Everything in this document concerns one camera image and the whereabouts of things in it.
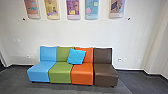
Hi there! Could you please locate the blue cushion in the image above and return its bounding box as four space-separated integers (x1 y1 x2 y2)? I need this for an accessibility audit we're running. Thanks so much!
66 48 87 66

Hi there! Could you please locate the green sofa seat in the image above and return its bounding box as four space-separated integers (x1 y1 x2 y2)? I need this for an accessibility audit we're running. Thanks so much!
48 46 75 85

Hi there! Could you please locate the blue sofa seat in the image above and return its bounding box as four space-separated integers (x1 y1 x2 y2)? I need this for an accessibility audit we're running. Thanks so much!
26 45 59 84

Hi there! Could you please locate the white wall outlet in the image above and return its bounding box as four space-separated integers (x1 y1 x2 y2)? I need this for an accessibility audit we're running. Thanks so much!
26 54 35 60
117 57 123 63

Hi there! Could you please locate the purple wall poster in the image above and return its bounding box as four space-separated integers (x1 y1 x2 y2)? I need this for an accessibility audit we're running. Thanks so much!
65 0 82 21

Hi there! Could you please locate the yellow wall poster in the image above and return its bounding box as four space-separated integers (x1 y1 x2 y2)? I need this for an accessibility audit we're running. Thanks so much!
44 0 61 21

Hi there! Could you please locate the pink and dark wall poster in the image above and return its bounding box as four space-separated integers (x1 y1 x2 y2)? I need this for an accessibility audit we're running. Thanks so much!
108 0 126 20

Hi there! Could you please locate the orange and blue wall poster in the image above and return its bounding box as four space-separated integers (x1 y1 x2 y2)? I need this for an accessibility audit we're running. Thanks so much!
23 0 42 20

